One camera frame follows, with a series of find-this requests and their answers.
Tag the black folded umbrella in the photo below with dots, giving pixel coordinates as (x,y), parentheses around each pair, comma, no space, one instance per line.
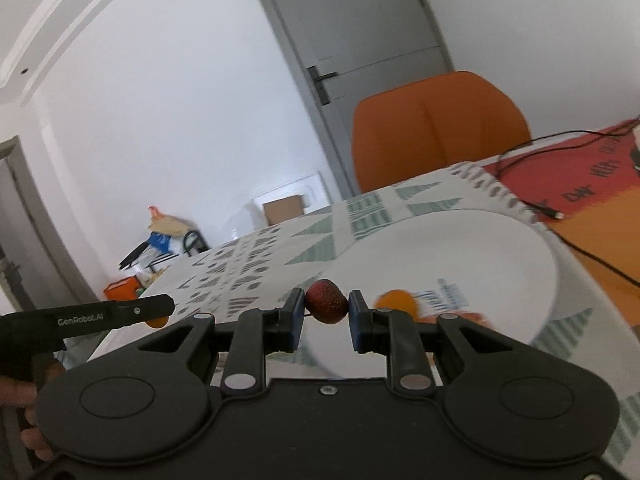
(135,255)

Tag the dark red lychee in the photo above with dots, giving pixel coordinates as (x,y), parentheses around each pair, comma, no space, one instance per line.
(326,303)

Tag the orange box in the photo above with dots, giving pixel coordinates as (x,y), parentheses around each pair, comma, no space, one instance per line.
(120,290)

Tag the grey door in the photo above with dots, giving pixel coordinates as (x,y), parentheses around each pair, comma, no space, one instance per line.
(360,25)

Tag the orange chair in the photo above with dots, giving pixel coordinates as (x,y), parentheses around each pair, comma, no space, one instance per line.
(435,125)

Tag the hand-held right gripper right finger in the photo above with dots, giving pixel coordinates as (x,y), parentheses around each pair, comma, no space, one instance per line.
(356,325)

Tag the orange mandarin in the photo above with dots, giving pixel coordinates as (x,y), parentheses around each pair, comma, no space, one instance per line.
(396,302)
(158,322)

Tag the white round plate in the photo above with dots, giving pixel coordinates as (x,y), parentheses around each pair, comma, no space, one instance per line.
(450,255)

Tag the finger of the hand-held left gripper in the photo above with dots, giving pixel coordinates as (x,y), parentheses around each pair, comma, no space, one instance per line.
(145,308)

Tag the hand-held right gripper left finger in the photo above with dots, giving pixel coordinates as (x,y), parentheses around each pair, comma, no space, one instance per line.
(298,321)

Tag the clear plastic bag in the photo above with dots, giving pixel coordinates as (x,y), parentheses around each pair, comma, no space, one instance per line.
(235,225)

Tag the yellow rubber chicken toy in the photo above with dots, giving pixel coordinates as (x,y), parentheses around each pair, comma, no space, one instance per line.
(161,220)

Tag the blue and white bag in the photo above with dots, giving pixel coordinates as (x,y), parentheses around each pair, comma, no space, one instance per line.
(160,243)

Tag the white patterned tablecloth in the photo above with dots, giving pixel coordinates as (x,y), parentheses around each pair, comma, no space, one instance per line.
(260,260)

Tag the person's left hand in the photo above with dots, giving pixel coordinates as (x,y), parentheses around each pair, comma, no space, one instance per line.
(17,391)

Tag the brown cardboard sheet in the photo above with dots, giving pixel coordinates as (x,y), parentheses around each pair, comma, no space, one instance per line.
(283,210)

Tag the red and orange mat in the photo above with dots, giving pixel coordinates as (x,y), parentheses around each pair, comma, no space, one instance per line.
(600,220)

